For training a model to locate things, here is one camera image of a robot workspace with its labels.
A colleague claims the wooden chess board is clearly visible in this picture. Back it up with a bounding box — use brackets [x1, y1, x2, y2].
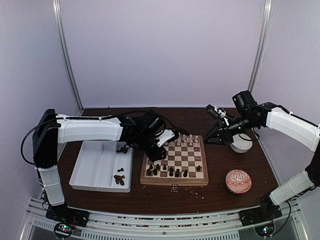
[140, 135, 209, 187]

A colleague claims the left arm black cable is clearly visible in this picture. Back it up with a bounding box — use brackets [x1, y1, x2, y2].
[20, 117, 61, 166]

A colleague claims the red patterned bowl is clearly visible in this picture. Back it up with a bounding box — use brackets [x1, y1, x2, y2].
[225, 169, 252, 195]

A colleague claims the right aluminium corner post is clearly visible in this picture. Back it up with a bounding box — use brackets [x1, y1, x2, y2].
[247, 0, 274, 97]

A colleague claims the dark chess pieces upper pile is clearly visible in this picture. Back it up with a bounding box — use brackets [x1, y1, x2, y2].
[116, 146, 130, 154]

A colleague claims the aluminium front rail frame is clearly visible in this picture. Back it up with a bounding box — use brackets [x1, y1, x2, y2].
[24, 195, 301, 240]

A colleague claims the dark chess piece corner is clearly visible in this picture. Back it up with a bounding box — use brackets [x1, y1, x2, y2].
[146, 168, 152, 176]

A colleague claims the white chess pieces group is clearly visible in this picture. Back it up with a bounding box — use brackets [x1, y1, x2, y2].
[168, 134, 200, 147]

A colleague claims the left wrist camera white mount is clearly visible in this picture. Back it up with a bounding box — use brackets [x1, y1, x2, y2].
[155, 129, 175, 147]

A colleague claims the white ceramic bowl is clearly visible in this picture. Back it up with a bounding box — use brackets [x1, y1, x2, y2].
[229, 133, 253, 154]

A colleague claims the dark chess pieces lower pile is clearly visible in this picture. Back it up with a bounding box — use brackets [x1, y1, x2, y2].
[113, 167, 126, 186]

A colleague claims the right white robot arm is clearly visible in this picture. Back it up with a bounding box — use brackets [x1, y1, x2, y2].
[204, 90, 320, 221]

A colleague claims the dark chess piece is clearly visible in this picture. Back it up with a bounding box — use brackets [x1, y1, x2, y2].
[169, 167, 174, 177]
[183, 170, 188, 178]

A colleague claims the dark chess pieces pile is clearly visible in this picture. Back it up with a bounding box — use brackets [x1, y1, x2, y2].
[116, 146, 130, 154]
[113, 167, 126, 186]

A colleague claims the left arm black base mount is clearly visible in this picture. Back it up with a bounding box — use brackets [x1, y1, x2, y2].
[45, 207, 89, 227]

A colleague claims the right wrist camera with cable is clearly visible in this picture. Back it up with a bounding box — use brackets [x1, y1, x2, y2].
[205, 104, 229, 126]

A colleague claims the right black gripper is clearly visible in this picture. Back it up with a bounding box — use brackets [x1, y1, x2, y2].
[204, 113, 258, 146]

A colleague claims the left aluminium corner post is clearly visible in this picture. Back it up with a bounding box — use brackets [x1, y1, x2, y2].
[52, 0, 85, 113]

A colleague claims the aluminium corner post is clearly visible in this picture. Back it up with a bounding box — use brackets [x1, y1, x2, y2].
[247, 0, 274, 97]
[52, 0, 85, 113]

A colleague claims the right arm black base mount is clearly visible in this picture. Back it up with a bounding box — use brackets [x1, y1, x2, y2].
[238, 207, 283, 227]

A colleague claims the white plastic divided tray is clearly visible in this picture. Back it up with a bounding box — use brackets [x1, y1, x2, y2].
[69, 141, 134, 193]

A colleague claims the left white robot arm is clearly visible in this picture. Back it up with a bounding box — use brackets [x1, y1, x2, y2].
[28, 109, 174, 222]

